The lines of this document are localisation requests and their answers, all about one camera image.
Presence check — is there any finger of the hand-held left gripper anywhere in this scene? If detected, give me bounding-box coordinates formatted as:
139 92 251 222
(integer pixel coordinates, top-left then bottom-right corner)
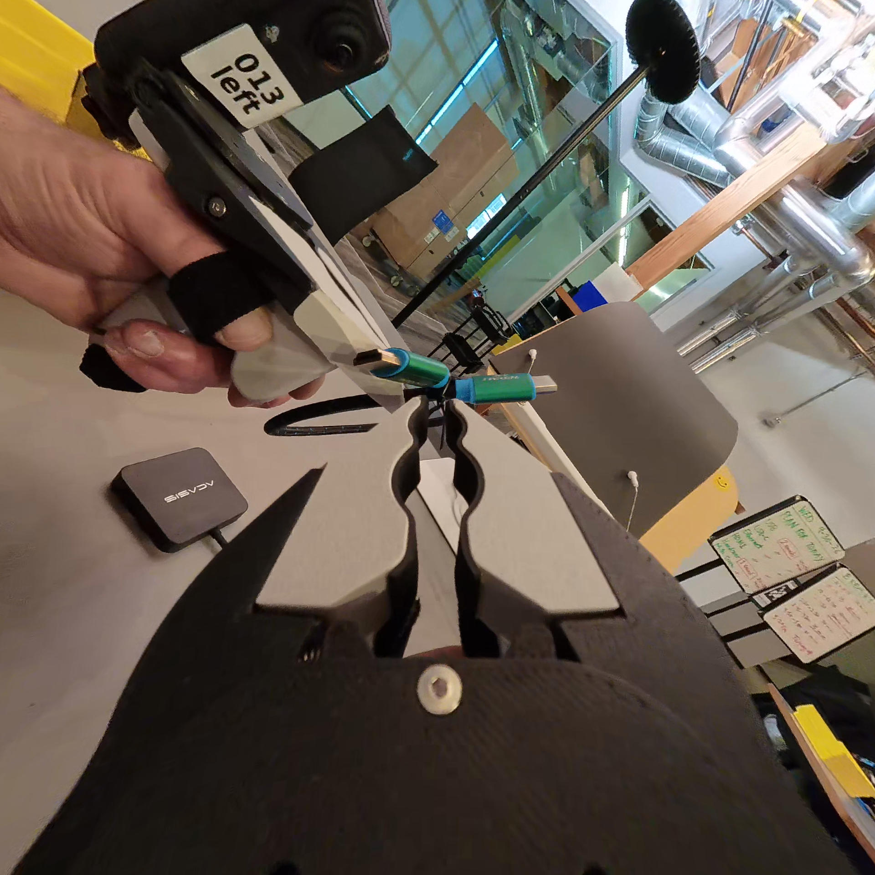
247 137 414 411
292 285 376 373

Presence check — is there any black office chair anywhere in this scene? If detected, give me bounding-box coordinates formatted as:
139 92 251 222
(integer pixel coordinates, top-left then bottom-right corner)
288 107 440 236

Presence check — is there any person's left hand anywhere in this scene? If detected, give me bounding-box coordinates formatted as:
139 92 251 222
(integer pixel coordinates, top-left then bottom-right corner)
0 89 329 410

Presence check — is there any braided black hdmi cable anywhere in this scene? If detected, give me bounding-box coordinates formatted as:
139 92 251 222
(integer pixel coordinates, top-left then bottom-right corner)
264 349 560 447

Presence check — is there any wooden beam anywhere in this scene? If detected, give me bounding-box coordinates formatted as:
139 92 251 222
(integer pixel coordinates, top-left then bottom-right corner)
629 82 875 291

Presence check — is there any whiteboard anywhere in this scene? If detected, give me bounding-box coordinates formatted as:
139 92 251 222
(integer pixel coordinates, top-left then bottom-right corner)
763 568 875 668
711 499 847 598

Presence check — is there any yellow plastic bin stack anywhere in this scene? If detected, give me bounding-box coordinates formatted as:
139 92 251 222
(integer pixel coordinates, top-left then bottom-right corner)
0 0 154 160

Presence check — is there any black port adapter box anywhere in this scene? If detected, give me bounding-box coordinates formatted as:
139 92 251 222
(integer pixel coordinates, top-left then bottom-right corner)
113 448 251 555

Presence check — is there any small yellow bin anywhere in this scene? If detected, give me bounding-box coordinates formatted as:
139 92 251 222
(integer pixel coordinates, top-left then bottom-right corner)
793 705 875 802

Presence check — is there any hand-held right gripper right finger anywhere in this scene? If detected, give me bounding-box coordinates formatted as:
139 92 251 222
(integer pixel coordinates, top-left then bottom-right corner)
446 405 619 654

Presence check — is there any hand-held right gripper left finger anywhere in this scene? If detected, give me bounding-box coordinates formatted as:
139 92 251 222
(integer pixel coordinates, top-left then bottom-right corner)
253 401 430 654

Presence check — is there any black tilted board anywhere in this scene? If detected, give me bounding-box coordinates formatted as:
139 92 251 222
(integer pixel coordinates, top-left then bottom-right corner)
527 301 741 551

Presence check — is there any silver ceiling duct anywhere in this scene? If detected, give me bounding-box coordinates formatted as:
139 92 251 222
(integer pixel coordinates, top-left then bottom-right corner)
636 69 875 281

